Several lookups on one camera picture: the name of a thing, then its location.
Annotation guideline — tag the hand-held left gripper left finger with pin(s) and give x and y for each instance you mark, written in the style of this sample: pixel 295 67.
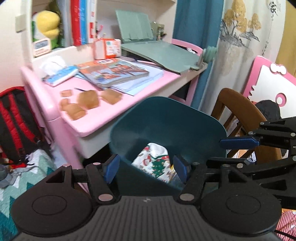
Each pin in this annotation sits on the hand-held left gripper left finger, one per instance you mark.
pixel 111 168

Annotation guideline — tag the green tilting desk board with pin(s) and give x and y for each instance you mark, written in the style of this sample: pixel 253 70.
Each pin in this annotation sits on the green tilting desk board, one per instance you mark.
pixel 166 54

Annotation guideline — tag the black cloth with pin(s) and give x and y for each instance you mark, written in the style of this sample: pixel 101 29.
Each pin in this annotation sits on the black cloth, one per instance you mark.
pixel 268 111

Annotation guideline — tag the red black backpack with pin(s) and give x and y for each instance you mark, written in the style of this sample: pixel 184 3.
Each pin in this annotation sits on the red black backpack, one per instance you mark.
pixel 13 115

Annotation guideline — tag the white yellow printed curtain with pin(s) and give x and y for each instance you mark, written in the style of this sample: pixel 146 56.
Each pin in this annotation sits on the white yellow printed curtain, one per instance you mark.
pixel 249 58

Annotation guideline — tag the small toy figure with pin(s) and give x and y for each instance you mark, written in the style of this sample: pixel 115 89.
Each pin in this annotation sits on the small toy figure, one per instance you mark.
pixel 159 31

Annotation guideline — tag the pink pen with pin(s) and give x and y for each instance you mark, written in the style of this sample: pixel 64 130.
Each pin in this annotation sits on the pink pen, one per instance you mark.
pixel 145 62

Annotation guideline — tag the teal cream zigzag quilt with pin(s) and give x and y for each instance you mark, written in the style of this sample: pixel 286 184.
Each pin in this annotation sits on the teal cream zigzag quilt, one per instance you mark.
pixel 11 183

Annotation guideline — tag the white timer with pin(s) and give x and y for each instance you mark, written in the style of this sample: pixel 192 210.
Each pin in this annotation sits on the white timer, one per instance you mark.
pixel 41 47

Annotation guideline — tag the brown sticker patch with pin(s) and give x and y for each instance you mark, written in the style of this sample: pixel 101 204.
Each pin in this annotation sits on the brown sticker patch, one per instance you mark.
pixel 75 112
pixel 66 93
pixel 87 100
pixel 111 96
pixel 64 103

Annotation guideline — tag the pink white board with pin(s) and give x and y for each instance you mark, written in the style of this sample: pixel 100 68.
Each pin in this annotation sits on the pink white board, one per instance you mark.
pixel 272 83

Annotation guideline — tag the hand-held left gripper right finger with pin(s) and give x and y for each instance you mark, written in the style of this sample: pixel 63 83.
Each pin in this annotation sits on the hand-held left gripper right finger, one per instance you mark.
pixel 181 169

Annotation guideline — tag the row of books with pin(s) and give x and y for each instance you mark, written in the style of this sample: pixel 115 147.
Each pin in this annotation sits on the row of books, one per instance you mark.
pixel 79 23

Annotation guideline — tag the teal bin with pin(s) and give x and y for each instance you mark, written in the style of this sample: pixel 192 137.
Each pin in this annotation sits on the teal bin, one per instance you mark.
pixel 166 120

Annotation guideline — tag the blue white tissue pack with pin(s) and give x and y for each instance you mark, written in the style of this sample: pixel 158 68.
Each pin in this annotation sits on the blue white tissue pack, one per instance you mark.
pixel 60 75

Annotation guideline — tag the wooden chair black seat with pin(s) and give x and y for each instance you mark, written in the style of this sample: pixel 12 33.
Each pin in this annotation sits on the wooden chair black seat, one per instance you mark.
pixel 235 99

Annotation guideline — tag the yellow plush toy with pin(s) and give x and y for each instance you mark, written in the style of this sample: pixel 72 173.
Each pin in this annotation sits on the yellow plush toy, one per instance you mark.
pixel 47 22

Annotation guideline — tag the red striped cloth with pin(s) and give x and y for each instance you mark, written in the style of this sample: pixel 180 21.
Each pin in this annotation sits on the red striped cloth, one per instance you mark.
pixel 288 222

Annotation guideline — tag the white shelf unit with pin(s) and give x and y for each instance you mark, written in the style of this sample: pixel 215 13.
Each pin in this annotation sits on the white shelf unit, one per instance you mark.
pixel 106 14

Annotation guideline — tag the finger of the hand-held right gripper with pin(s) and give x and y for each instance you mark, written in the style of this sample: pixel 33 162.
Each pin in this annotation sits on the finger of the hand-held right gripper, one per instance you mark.
pixel 215 161
pixel 240 142

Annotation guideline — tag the orange white box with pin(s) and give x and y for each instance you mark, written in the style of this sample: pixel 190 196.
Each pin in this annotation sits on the orange white box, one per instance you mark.
pixel 108 48

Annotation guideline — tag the beige wall outlet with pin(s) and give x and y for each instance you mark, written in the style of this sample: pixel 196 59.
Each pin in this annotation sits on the beige wall outlet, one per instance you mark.
pixel 20 23

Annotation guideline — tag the pink desk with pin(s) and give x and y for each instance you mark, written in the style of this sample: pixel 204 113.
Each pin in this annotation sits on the pink desk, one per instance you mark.
pixel 97 121

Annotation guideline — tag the light blue booklet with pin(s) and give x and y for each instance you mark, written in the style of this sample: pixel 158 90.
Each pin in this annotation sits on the light blue booklet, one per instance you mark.
pixel 141 83

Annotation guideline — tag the green clamp knob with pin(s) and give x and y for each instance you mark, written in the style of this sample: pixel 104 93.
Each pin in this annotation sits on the green clamp knob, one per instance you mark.
pixel 208 54

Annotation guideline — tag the white festive printed packet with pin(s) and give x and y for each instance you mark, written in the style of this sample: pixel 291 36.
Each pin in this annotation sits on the white festive printed packet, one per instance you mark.
pixel 152 162

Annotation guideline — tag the white tissue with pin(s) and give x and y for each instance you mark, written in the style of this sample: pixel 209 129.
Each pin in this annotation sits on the white tissue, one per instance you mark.
pixel 52 63

